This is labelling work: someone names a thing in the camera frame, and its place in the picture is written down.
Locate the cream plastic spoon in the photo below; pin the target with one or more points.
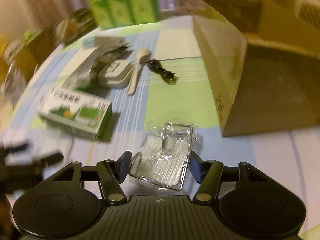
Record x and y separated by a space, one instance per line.
141 53

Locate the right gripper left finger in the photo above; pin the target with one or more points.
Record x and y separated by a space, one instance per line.
111 174

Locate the white power adapter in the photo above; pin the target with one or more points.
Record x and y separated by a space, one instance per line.
117 74

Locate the green white medicine box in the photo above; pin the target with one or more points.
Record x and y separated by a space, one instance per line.
75 112

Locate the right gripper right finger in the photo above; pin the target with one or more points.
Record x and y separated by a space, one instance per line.
208 175

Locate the silver foil bag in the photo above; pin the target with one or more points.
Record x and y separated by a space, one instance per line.
89 69

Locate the checkered tablecloth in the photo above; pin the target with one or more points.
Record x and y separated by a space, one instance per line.
289 157

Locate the brown cardboard box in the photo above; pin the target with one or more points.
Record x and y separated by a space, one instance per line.
262 63

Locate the purple curtain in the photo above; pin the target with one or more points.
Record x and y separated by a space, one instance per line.
42 0

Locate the green tissue pack bundle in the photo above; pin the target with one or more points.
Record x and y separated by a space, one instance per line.
110 14

